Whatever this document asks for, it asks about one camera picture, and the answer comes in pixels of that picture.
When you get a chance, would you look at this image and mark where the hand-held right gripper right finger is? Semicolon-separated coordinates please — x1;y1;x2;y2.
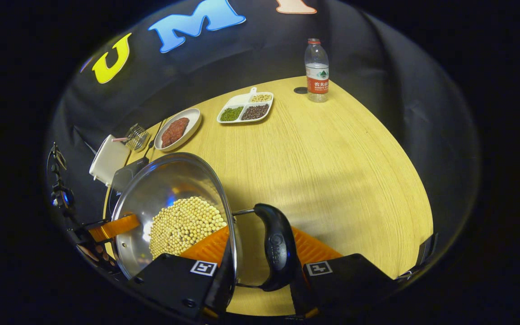
289;226;398;319

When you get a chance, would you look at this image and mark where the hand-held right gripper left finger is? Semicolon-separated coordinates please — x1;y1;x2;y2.
127;226;238;323

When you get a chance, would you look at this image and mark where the black induction cooktop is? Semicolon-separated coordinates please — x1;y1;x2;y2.
107;157;150;217

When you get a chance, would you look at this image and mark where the steel pot with black handles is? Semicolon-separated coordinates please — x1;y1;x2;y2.
108;152;297;292

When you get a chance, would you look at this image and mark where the white toaster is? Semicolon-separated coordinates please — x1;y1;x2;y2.
89;135;130;186

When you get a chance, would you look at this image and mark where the pile of soybeans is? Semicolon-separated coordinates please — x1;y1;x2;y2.
149;196;228;260

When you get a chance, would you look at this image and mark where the brown meat piece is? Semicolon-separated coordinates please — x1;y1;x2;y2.
170;117;190;136
161;129;181;149

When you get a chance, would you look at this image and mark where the white round plate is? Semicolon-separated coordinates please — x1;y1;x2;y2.
155;108;202;152

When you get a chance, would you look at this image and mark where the white divided dish with beans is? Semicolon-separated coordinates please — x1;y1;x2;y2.
217;87;274;124

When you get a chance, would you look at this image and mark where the clear water bottle red label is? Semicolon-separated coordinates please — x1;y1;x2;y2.
304;38;330;103

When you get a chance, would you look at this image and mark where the wire mesh basket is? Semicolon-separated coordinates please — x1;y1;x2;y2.
126;124;151;151

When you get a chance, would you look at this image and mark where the black power cable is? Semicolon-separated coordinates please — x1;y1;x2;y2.
145;120;168;156

